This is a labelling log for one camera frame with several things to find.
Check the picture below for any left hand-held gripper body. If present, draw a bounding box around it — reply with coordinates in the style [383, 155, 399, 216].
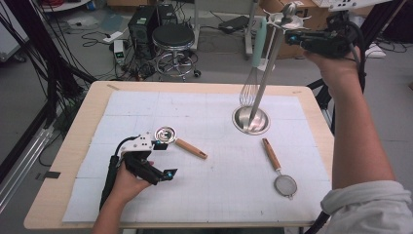
[117, 131, 166, 186]

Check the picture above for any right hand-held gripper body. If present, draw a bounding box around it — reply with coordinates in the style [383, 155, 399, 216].
[300, 0, 393, 60]

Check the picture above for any steel whisk with mint handle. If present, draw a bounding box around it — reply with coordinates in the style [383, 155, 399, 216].
[239, 18, 268, 107]

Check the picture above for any steel utensil stand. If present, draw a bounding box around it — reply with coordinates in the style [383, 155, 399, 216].
[232, 1, 313, 137]

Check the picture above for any mesh strainer with wooden handle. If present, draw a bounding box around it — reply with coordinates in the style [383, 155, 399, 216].
[261, 137, 299, 200]

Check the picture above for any person's left hand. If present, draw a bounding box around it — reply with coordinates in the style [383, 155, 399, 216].
[108, 159, 156, 206]

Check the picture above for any person's right hand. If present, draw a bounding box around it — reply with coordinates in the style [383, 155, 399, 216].
[303, 45, 363, 96]

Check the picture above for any large cardboard box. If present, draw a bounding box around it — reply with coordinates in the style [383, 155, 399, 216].
[259, 0, 337, 60]

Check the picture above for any white round-base floor stand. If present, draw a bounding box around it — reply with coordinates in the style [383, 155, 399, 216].
[254, 28, 276, 73]

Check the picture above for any white foam mat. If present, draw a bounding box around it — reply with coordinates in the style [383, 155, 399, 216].
[61, 90, 333, 224]

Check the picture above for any flat black device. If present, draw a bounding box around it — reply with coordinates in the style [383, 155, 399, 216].
[218, 15, 250, 34]

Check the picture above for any light wooden table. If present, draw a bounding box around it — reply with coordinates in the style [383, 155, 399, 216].
[22, 80, 335, 230]

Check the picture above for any black tape strip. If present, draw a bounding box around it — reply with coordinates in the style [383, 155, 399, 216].
[34, 171, 61, 181]

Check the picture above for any small white green-lit device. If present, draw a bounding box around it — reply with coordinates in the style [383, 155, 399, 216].
[113, 39, 127, 65]

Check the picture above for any black round stool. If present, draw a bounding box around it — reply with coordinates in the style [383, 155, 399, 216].
[151, 23, 203, 82]

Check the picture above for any black computer tower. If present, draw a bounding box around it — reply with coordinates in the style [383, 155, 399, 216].
[127, 3, 179, 60]

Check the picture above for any white power strip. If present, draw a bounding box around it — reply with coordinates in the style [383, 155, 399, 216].
[102, 30, 125, 44]

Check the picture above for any small cardboard box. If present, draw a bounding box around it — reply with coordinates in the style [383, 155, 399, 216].
[106, 0, 155, 8]

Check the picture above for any white sleeve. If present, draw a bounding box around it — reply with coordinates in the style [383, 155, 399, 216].
[319, 179, 413, 234]

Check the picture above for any steel ladle with wooden handle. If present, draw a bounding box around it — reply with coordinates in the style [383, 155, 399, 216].
[154, 126, 208, 160]

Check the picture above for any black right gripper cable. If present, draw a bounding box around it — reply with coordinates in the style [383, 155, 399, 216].
[305, 20, 368, 234]

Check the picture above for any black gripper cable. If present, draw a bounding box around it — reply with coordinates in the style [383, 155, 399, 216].
[305, 20, 368, 234]
[99, 136, 140, 211]

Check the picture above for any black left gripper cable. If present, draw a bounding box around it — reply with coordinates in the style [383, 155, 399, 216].
[99, 136, 140, 211]

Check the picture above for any aluminium rail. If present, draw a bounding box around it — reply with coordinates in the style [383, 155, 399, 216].
[0, 126, 55, 211]

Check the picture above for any black frame with cables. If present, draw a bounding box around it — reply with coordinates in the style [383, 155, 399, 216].
[0, 0, 98, 131]

